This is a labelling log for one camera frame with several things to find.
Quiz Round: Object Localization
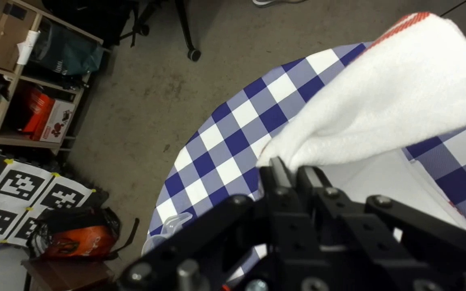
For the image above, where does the dark green bag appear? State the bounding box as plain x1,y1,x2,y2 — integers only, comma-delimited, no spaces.
29,21,105,79

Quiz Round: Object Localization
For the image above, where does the black white marker tag board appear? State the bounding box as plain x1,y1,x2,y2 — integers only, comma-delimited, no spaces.
0,158,97,248

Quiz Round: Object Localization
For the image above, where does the black office chair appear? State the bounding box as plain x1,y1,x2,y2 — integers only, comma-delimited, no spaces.
40,0,204,63

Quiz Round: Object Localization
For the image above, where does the blue white checkered tablecloth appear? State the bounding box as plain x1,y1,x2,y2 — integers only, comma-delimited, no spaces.
140,38,466,287

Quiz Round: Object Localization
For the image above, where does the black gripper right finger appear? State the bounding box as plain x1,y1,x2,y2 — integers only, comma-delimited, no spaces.
296,164,466,291

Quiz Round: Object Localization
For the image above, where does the white cloth with red stripes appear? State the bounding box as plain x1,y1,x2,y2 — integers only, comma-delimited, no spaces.
255,11,466,239

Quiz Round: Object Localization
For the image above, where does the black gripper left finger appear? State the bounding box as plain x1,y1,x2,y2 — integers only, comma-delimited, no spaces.
116,155,305,291

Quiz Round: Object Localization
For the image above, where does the white crumpled paper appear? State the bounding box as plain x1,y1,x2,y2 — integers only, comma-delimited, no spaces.
14,29,42,67

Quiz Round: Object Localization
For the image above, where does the wooden storage shelf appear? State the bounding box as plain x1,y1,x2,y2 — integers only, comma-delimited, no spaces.
0,0,106,156

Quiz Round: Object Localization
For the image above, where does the white box with red print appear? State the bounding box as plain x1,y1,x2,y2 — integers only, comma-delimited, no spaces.
38,98,77,143

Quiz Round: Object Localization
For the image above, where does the orange container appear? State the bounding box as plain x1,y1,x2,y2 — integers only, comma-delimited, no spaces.
19,85,56,139

